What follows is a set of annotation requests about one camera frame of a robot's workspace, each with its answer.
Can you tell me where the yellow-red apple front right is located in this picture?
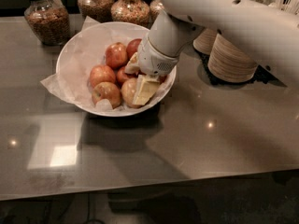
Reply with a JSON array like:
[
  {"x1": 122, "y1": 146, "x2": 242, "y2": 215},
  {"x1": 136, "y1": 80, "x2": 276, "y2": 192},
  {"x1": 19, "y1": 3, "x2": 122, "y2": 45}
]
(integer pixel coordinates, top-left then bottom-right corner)
[{"x1": 121, "y1": 77, "x2": 140, "y2": 108}]

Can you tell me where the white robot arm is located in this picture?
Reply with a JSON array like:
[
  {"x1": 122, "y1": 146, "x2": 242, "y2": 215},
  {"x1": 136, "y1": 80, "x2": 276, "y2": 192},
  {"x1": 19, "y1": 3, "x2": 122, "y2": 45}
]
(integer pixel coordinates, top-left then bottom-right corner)
[{"x1": 134, "y1": 0, "x2": 299, "y2": 88}]

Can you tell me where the paper bowl stack back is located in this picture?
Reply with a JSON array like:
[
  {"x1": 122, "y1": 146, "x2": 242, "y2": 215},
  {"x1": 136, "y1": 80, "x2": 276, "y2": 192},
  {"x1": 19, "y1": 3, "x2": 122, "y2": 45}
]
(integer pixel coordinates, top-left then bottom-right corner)
[{"x1": 193, "y1": 29, "x2": 217, "y2": 55}]

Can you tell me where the small red apple centre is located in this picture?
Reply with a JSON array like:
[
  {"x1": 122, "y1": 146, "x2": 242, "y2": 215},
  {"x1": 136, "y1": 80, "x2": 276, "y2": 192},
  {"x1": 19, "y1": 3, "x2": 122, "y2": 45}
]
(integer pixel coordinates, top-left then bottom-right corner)
[{"x1": 116, "y1": 66, "x2": 135, "y2": 86}]

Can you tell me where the white bowl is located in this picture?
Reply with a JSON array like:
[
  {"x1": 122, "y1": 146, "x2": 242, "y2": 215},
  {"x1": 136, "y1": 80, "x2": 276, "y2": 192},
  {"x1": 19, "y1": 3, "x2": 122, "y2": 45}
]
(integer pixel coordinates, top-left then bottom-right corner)
[{"x1": 55, "y1": 21, "x2": 178, "y2": 118}]

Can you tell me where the paper bowl stack front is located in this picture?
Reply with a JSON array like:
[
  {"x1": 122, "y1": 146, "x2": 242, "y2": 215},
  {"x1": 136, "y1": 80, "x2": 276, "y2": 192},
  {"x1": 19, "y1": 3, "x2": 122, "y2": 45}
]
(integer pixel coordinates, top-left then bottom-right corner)
[{"x1": 207, "y1": 35, "x2": 258, "y2": 83}]

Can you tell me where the yellow-red apple front left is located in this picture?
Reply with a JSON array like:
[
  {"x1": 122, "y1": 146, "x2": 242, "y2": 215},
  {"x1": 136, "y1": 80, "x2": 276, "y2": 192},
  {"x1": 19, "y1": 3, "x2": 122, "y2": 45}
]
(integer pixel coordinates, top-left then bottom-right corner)
[{"x1": 92, "y1": 82, "x2": 121, "y2": 108}]

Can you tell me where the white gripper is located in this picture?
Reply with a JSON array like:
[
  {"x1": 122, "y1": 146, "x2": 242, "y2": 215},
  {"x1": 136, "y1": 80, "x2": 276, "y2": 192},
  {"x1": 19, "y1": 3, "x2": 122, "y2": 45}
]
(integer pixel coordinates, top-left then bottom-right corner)
[{"x1": 124, "y1": 35, "x2": 178, "y2": 105}]

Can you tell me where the paper bowl stack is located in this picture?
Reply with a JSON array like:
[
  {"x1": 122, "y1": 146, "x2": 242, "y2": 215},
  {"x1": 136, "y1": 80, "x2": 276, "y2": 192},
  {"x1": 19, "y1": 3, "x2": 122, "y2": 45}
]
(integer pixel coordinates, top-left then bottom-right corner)
[
  {"x1": 207, "y1": 35, "x2": 258, "y2": 83},
  {"x1": 193, "y1": 29, "x2": 217, "y2": 55}
]

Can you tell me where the red apple back left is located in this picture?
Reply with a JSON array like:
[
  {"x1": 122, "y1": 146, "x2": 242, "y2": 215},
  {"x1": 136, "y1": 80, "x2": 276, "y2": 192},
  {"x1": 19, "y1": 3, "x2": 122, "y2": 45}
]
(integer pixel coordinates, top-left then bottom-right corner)
[{"x1": 105, "y1": 42, "x2": 128, "y2": 69}]

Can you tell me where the yellow-red apple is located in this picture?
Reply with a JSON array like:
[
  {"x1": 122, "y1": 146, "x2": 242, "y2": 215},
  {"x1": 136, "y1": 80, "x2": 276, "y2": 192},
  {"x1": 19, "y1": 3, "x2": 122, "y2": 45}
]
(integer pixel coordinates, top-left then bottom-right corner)
[
  {"x1": 121, "y1": 77, "x2": 140, "y2": 108},
  {"x1": 92, "y1": 82, "x2": 121, "y2": 108}
]

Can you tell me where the glass jar brown cereal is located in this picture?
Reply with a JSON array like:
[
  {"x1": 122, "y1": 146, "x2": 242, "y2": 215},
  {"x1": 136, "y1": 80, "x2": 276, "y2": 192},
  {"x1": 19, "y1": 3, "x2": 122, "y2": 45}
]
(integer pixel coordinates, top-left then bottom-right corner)
[{"x1": 24, "y1": 0, "x2": 70, "y2": 46}]

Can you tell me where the glass jar mixed cereal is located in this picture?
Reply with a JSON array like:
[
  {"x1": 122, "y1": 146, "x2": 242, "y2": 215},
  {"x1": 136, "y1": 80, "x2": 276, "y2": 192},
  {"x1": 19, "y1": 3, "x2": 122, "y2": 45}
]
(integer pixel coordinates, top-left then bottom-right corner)
[{"x1": 111, "y1": 0, "x2": 150, "y2": 27}]

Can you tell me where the black mat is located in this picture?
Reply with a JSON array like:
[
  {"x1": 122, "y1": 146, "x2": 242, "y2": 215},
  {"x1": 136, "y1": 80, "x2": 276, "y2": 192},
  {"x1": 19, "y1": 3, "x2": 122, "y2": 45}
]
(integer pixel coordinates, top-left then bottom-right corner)
[{"x1": 196, "y1": 51, "x2": 284, "y2": 87}]

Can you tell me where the glass jar dark granola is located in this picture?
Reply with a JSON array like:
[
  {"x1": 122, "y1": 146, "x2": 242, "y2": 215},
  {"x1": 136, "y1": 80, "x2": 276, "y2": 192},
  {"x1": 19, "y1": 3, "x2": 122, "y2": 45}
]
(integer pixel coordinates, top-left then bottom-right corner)
[{"x1": 78, "y1": 0, "x2": 114, "y2": 22}]

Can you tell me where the glass jar light cereal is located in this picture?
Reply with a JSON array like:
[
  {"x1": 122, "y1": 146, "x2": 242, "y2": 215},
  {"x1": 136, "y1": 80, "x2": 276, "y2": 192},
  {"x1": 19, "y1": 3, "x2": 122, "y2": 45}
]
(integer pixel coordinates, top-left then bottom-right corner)
[{"x1": 149, "y1": 0, "x2": 164, "y2": 22}]

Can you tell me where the dark red apple back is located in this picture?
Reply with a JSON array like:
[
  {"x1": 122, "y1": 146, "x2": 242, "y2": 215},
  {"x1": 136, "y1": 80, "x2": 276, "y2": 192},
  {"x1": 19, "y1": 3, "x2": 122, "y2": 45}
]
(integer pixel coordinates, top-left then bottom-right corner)
[{"x1": 126, "y1": 38, "x2": 141, "y2": 58}]

